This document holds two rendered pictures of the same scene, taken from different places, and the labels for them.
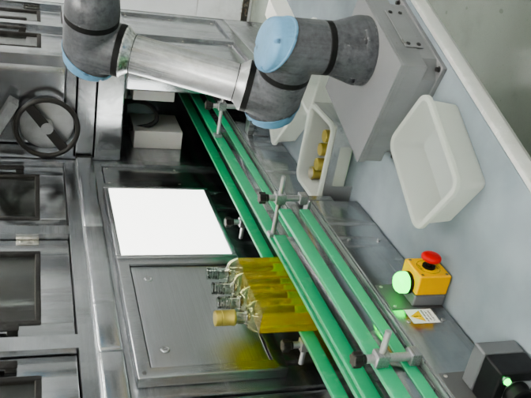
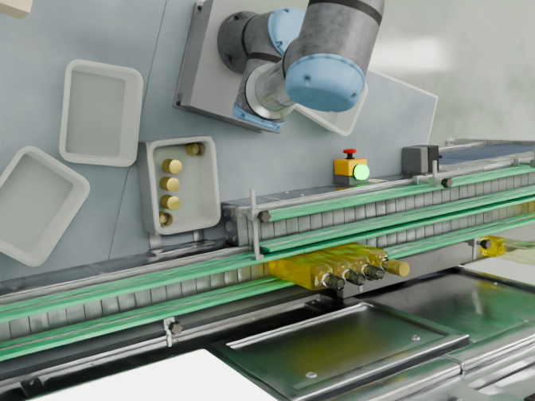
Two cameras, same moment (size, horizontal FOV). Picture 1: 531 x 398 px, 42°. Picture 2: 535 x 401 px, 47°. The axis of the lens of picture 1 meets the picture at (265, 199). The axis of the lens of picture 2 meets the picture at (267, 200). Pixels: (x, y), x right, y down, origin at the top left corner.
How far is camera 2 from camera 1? 2.30 m
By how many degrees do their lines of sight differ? 95
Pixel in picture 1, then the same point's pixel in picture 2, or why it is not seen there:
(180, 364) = (423, 328)
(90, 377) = (491, 367)
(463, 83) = not seen: hidden behind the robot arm
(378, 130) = not seen: hidden behind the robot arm
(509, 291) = (387, 130)
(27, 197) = not seen: outside the picture
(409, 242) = (302, 174)
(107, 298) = (376, 384)
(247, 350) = (364, 313)
